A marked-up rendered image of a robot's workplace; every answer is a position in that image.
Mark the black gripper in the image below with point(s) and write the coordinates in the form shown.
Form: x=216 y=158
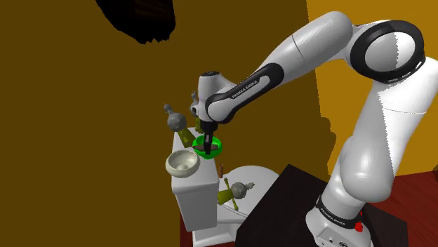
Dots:
x=209 y=128

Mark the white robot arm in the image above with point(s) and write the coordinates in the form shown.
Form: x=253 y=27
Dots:
x=373 y=143

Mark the green bowl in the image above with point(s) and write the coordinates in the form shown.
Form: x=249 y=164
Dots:
x=215 y=151

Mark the grey-headed olive doll figure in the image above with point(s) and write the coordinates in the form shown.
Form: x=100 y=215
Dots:
x=238 y=190
x=177 y=121

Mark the small brown cylinder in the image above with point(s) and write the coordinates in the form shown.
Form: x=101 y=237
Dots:
x=221 y=170

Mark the beige bowl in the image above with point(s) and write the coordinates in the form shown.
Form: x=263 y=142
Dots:
x=182 y=165

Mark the white toilet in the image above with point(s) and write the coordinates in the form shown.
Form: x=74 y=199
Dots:
x=196 y=202

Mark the black robot stand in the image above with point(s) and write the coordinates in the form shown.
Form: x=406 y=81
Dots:
x=284 y=205

